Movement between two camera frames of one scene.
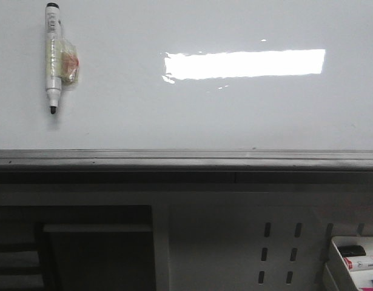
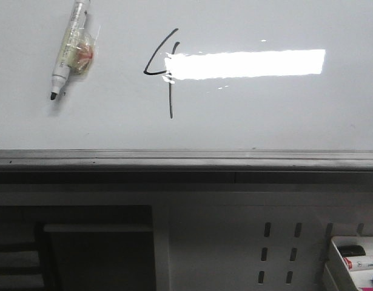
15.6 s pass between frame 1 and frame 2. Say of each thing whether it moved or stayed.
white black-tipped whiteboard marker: moved
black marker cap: stayed
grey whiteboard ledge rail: stayed
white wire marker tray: stayed
